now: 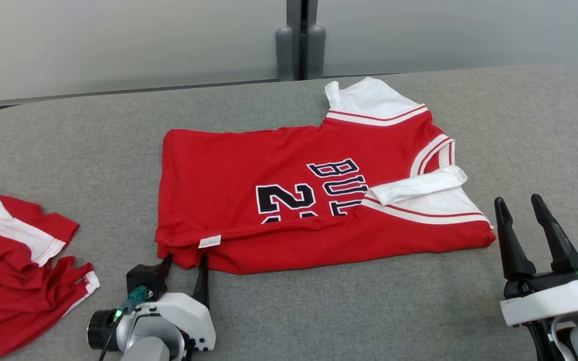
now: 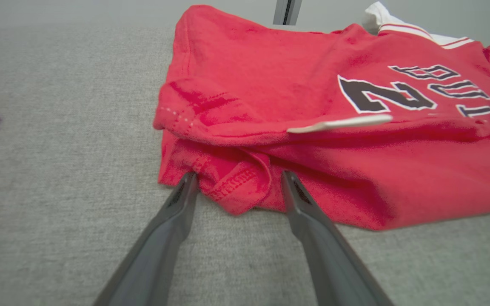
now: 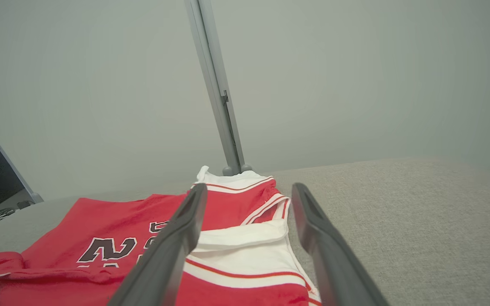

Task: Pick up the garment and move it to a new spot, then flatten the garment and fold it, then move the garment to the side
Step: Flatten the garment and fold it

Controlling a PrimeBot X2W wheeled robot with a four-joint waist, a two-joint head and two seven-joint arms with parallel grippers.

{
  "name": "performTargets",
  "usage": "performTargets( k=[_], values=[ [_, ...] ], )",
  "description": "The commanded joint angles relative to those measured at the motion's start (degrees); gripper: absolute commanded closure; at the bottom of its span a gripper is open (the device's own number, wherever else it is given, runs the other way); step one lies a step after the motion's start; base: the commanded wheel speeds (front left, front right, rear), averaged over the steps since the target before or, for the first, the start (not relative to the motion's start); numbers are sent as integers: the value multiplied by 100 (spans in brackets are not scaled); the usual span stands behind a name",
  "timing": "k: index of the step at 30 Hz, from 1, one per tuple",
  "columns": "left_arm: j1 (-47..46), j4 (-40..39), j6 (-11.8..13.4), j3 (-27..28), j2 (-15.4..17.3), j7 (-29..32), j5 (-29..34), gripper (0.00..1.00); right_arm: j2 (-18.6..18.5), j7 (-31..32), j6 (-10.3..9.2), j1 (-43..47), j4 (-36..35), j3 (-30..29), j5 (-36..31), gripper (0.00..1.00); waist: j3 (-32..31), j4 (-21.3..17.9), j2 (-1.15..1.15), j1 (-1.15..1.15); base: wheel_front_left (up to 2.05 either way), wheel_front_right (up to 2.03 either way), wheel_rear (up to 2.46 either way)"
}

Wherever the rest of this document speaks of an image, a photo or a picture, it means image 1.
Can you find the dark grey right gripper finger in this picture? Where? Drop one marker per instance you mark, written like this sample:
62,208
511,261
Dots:
512,250
560,245

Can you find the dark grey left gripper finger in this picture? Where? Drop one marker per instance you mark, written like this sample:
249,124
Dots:
201,283
166,265

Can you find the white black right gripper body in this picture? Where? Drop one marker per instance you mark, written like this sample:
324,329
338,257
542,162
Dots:
550,301

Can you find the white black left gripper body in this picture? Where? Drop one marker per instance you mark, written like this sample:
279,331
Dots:
183,313

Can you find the red white basketball jersey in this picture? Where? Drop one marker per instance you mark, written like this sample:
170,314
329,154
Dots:
269,160

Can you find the red shorts with white stripe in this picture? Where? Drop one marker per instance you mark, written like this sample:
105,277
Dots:
8,281

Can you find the fabric covered table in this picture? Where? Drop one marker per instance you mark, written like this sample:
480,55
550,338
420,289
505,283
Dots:
419,311

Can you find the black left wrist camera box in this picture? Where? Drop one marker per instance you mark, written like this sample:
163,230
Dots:
143,277

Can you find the grey partition post with foot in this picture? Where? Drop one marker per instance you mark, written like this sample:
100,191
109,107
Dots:
284,55
316,52

